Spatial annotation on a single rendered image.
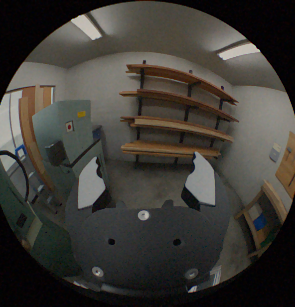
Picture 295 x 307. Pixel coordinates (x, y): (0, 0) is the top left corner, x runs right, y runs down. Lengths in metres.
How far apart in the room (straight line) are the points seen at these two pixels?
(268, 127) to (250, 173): 1.12
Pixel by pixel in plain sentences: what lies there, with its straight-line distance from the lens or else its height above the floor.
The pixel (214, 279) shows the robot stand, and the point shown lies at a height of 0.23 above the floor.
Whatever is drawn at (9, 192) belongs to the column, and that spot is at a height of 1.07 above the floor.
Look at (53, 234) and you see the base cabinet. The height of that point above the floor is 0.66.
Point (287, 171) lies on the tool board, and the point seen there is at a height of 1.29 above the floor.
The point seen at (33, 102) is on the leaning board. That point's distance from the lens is 2.29.
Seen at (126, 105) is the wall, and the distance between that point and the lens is 1.92.
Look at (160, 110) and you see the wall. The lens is 1.91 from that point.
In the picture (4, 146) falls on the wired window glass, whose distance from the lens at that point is 2.24.
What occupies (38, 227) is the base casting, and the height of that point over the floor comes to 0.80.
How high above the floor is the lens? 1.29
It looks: 29 degrees down
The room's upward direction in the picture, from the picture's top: 5 degrees clockwise
